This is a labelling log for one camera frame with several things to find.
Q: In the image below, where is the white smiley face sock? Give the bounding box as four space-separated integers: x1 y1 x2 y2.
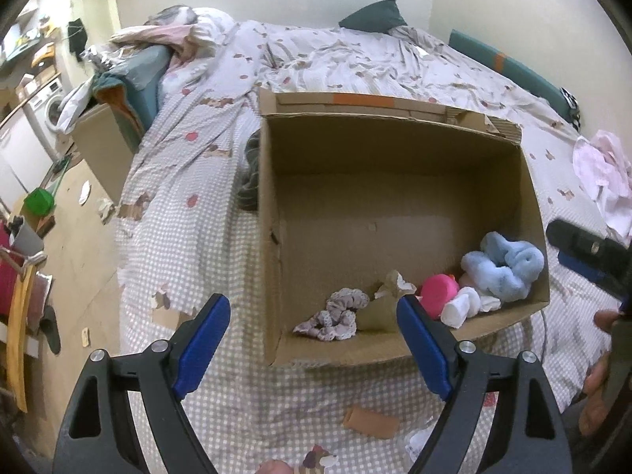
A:
440 287 501 329

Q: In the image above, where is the pink rubber duck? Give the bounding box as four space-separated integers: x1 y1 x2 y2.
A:
417 274 459 320

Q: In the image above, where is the grey patterned scrunchie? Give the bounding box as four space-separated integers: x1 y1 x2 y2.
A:
292 288 371 342

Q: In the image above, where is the light blue fluffy sock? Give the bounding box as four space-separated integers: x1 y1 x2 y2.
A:
461 231 545 303

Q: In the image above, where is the white beige cloth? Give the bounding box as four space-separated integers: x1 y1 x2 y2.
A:
374 270 417 304

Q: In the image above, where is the person's right hand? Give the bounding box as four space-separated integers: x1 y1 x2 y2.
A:
578 310 620 436

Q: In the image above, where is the pink white crumpled clothing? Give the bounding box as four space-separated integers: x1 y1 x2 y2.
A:
572 130 631 245

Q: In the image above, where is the grey checkered bed quilt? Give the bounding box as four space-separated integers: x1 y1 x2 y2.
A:
117 21 608 473

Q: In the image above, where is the brown cardboard box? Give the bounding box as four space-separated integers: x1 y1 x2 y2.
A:
258 90 545 367

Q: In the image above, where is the teal bolster with orange band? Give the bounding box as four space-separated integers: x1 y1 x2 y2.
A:
449 29 581 132

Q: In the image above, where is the wooden chair with red cushion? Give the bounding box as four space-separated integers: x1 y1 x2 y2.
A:
1 215 61 413

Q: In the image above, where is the green plastic container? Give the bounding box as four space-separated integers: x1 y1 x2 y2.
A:
24 187 56 217

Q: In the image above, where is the teal blue folded blanket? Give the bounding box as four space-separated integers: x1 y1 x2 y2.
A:
92 45 171 148

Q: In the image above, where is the white washing machine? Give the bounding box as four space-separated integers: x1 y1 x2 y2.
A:
24 76 70 160

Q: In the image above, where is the pink grey clothes pile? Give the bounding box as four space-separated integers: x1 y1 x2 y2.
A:
80 6 237 72

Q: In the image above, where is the dark green pillow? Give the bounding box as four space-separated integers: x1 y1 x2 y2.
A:
339 0 407 33

